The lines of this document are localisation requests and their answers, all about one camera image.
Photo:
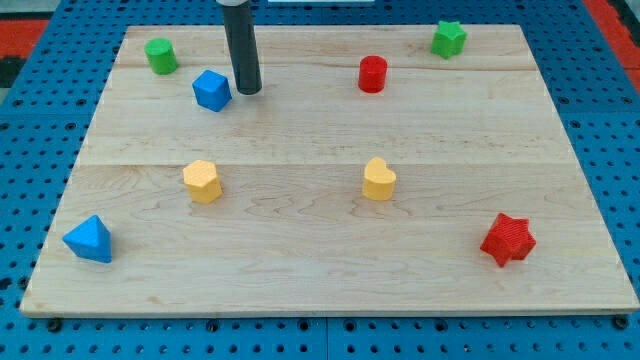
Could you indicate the blue cube block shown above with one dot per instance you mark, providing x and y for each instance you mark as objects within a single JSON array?
[{"x": 212, "y": 90}]

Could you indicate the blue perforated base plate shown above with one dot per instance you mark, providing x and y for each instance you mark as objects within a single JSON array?
[{"x": 49, "y": 107}]

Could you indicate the red cylinder block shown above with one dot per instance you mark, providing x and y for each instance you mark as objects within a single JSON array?
[{"x": 372, "y": 74}]

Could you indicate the blue triangle block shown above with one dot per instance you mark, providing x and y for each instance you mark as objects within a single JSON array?
[{"x": 90, "y": 240}]

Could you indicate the wooden board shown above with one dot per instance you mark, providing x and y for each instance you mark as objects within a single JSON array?
[{"x": 292, "y": 234}]

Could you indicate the green star block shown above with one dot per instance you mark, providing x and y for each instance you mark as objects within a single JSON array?
[{"x": 449, "y": 39}]

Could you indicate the red star block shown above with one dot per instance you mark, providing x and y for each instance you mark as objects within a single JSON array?
[{"x": 508, "y": 239}]

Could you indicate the yellow hexagon block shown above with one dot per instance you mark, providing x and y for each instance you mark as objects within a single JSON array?
[{"x": 202, "y": 181}]

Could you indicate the yellow heart block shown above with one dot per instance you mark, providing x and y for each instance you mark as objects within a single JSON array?
[{"x": 378, "y": 181}]

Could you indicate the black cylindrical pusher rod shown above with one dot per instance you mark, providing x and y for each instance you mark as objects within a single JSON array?
[{"x": 240, "y": 35}]

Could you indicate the green cylinder block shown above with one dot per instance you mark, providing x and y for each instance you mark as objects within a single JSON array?
[{"x": 160, "y": 55}]

